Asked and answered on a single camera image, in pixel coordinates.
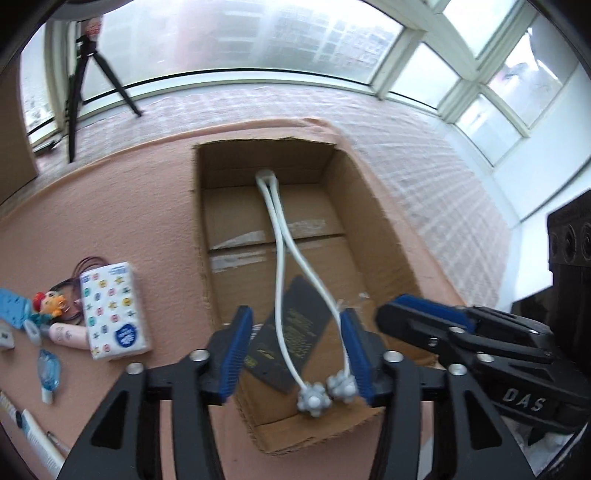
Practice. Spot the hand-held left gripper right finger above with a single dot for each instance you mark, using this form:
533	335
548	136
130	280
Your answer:
355	355

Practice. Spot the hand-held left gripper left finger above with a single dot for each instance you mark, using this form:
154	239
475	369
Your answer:
235	350

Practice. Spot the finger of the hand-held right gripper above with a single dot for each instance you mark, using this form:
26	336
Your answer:
434	309
406	323

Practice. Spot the white roller massager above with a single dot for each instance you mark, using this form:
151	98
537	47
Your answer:
314	400

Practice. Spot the patterned white tissue pack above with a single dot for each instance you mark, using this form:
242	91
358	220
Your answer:
115	309

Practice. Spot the brown cardboard box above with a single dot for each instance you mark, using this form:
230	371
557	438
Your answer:
240	217

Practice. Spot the small pink tube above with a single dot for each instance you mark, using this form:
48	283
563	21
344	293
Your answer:
67	334

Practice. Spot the small clear blue bottle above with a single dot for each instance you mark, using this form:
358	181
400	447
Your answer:
48	369

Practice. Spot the white lotion tube blue cap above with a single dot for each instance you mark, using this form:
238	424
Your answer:
39	438

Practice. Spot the blue folding phone stand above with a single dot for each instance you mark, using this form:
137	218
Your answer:
14	307

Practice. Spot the black paper tag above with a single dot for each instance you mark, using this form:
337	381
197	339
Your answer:
272	350

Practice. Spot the checkered pink white blanket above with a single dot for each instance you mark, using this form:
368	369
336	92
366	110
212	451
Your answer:
415	184

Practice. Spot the black power adapter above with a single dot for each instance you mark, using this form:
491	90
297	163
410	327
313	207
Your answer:
46	146

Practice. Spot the brown wooden panel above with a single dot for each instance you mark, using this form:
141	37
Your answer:
14	147

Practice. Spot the black tripod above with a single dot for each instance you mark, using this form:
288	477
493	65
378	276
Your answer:
74	92

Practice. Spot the phone on tripod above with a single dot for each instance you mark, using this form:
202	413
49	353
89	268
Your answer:
93	28

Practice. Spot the white window frame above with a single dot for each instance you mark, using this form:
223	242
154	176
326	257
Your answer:
399	55

